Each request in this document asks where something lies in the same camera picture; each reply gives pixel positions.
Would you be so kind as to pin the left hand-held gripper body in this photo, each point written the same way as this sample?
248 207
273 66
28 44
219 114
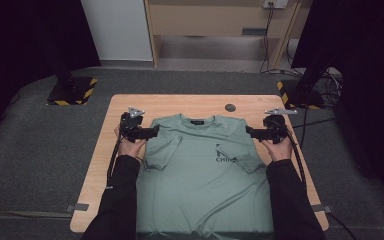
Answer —
130 123

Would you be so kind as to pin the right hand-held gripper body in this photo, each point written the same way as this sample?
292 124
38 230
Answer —
276 128

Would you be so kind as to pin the green t-shirt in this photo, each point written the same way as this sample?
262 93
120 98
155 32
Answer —
200 186

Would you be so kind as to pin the person's left hand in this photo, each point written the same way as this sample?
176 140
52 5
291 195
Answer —
131 148

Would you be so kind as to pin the person's right hand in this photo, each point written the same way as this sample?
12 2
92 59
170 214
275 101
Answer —
281 151

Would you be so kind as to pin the grey round table grommet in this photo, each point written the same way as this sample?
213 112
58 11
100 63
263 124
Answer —
230 107

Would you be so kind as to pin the black stand with striped base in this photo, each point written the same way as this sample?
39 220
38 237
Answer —
70 91
301 95

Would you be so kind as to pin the white panel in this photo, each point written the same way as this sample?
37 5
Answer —
116 30

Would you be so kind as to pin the grey flat box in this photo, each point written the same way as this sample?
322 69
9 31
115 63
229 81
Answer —
254 31

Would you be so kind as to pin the black curtain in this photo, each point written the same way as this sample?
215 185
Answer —
20 60
370 83

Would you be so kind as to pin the white power socket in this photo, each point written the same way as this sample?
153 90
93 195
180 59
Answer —
275 3

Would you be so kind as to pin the grey table edge bracket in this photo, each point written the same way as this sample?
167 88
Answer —
323 208
78 207

